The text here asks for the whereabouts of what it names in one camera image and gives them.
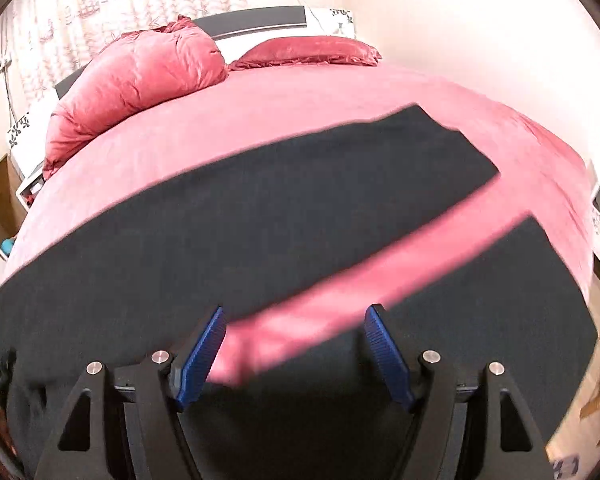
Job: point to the large pink pillow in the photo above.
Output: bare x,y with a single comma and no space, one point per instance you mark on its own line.
140,80

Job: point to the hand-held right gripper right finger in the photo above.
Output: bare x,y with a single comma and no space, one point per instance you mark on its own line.
387,350

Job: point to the black pants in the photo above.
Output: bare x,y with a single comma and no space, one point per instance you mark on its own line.
280,210

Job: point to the pink bed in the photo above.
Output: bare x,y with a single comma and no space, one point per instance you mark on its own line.
330,105

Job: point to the white wall bracket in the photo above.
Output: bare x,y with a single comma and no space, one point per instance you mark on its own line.
2,66

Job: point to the white flower print nightstand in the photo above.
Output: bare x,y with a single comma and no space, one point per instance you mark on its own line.
27,160
330,22

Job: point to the red item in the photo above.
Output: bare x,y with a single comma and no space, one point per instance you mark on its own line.
28,199

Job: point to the teal item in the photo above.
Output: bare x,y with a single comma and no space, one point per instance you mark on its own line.
6,246

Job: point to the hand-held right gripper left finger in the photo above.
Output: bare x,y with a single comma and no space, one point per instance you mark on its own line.
202,350

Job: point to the wooden desk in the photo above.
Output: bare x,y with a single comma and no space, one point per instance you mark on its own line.
0,195

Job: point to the dark headboard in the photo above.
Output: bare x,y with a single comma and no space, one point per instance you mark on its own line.
260,17

